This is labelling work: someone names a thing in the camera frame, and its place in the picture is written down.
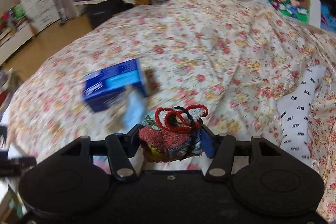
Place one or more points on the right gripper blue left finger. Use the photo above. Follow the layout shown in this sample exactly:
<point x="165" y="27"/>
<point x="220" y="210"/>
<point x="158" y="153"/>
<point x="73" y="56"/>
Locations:
<point x="132" y="141"/>

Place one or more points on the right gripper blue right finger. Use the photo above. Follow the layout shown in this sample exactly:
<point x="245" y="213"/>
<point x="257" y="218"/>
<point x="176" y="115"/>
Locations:
<point x="210" y="142"/>

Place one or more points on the light blue face mask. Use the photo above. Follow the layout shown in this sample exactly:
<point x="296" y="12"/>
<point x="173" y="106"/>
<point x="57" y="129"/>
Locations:
<point x="136" y="108"/>

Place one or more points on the blue Tempo tissue pack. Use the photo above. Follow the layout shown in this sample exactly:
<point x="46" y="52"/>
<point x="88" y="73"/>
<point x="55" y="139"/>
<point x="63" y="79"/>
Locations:
<point x="105" y="87"/>

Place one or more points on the white patterned cloth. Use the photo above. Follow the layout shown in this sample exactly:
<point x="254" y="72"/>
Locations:
<point x="294" y="109"/>

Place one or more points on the floral bed cover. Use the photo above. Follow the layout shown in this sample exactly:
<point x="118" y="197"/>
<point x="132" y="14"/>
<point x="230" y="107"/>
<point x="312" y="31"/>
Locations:
<point x="236" y="58"/>

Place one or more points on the low white shelf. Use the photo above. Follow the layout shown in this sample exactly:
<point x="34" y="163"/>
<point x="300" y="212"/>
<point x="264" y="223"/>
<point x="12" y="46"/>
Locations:
<point x="19" y="38"/>

